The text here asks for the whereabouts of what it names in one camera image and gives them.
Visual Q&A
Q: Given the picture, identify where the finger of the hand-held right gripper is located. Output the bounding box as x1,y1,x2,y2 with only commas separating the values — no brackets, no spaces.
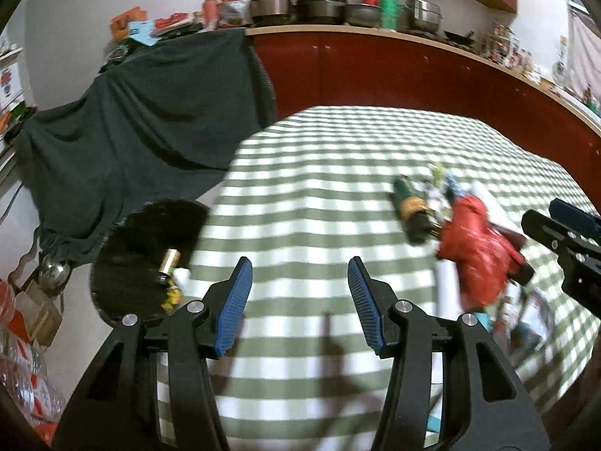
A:
548,198,601,244
521,209,601,307

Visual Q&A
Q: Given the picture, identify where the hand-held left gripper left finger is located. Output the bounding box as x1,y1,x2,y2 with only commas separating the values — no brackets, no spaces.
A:
51,256,254,451

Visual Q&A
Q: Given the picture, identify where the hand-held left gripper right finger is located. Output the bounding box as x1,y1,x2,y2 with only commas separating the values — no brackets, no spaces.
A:
346,256,550,451

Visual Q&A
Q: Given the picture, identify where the yellow wrapper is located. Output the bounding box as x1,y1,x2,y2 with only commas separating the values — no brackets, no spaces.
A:
162,286,184,313

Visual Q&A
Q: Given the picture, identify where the red plastic wrapper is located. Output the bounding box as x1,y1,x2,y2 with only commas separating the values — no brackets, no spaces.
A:
436,195,527,313

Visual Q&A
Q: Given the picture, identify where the gold battery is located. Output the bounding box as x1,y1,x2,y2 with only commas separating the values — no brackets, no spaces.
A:
157,249,182,286

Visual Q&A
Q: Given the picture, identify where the dark green bottle yellow label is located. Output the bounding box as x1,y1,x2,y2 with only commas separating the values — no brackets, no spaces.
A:
392,176,444,245

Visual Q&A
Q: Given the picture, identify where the black round bin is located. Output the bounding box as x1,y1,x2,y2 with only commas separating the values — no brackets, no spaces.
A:
89,200,210,327

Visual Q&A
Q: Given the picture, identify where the teal wrapper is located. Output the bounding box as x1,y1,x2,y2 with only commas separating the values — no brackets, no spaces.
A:
509,324,542,354

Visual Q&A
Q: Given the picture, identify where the green checkered tablecloth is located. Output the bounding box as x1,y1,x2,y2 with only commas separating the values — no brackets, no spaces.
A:
155,104,601,451

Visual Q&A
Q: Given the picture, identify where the pale curtain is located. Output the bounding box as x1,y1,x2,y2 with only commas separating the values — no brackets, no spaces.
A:
566,0,601,104

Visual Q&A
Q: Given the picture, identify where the row of spice jars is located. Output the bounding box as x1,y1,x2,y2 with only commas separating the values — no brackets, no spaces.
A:
479,19,537,77

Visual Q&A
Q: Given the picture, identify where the metal ladle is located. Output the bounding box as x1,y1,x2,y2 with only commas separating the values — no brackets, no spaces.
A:
38,251,72,293

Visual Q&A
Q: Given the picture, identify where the cardboard box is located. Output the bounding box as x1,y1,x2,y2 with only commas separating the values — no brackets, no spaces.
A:
19,282,65,347

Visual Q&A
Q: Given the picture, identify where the dark green cloth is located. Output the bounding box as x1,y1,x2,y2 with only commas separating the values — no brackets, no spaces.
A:
16,27,278,268

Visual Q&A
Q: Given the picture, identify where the black wok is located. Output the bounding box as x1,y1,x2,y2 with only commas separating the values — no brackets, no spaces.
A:
444,29,476,46

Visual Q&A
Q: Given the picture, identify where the red kitchen cabinet counter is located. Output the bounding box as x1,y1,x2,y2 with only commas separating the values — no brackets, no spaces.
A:
245,25,601,184

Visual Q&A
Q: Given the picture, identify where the steel stock pot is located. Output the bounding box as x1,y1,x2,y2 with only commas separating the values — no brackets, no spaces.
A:
405,0,445,33

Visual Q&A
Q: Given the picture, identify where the green plastic bottle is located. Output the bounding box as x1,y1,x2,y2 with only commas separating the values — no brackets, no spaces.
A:
379,0,401,30

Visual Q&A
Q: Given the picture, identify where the steel bowl pot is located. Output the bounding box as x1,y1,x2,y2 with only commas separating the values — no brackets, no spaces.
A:
345,4,382,27

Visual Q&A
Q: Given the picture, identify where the light blue card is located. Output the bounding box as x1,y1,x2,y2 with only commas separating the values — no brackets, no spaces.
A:
129,21,159,47

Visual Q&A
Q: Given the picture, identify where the red packet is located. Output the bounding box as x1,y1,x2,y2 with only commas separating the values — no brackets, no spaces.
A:
155,12,189,30

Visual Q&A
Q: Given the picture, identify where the red white snack bag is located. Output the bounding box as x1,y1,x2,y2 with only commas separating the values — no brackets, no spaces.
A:
218,0,254,29

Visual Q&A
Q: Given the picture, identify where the black cooking pot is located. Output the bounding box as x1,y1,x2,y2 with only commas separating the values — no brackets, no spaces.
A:
293,0,348,25

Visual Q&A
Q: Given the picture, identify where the orange packet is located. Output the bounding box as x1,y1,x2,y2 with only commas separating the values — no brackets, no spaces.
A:
110,6,144,41

